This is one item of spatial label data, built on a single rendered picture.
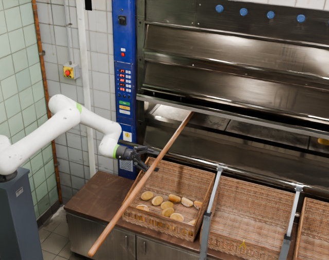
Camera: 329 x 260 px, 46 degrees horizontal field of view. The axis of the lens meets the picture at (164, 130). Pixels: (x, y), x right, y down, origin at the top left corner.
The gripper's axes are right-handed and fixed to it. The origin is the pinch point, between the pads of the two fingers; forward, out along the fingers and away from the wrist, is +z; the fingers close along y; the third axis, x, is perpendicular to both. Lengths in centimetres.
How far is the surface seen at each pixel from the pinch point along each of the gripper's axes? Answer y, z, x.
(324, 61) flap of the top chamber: -62, 84, -53
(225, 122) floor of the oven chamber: 2, 26, -71
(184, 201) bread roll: 56, 10, -35
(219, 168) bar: 4.1, 37.4, -14.4
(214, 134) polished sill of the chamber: 3, 23, -53
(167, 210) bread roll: 55, 2, -19
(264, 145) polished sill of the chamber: 3, 59, -52
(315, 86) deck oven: -45, 82, -53
